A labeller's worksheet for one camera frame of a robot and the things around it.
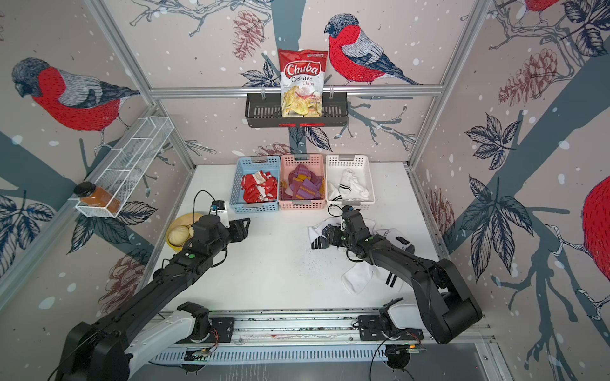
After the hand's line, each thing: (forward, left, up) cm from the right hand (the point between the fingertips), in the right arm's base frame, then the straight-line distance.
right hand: (330, 232), depth 90 cm
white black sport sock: (-2, +4, -4) cm, 6 cm away
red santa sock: (+24, +29, -1) cm, 38 cm away
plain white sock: (-15, -12, -6) cm, 20 cm away
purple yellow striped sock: (+25, +12, -1) cm, 27 cm away
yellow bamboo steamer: (-1, +59, +1) cm, 59 cm away
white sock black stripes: (+21, -2, -3) cm, 21 cm away
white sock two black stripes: (+31, -8, -5) cm, 33 cm away
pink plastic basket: (+40, +6, -2) cm, 41 cm away
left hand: (0, +30, +10) cm, 32 cm away
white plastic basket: (+21, -15, -4) cm, 26 cm away
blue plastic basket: (+38, +40, -2) cm, 55 cm away
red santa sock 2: (+20, +36, -3) cm, 41 cm away
